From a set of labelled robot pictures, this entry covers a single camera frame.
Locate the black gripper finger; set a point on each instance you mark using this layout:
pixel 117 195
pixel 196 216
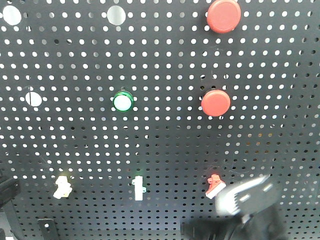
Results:
pixel 9 189

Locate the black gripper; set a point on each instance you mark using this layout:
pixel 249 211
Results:
pixel 247 211

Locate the red toggle switch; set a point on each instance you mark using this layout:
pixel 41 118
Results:
pixel 216 185

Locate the yellow-white toggle switch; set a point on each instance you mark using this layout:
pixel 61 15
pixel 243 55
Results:
pixel 63 188

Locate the left black table clamp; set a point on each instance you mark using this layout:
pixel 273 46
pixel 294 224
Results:
pixel 48 229

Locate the lower red mushroom button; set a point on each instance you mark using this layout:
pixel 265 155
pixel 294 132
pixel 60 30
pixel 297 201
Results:
pixel 215 103

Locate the red mushroom button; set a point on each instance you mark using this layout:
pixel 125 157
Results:
pixel 223 16
pixel 215 103

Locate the black perforated pegboard panel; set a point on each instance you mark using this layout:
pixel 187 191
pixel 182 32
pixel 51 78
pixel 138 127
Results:
pixel 64 61

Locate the green round indicator light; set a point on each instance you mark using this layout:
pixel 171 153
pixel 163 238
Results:
pixel 123 101

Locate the upper red mushroom button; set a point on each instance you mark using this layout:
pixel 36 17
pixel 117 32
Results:
pixel 223 16

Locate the white middle toggle switch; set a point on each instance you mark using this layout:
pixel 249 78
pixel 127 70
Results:
pixel 139 189

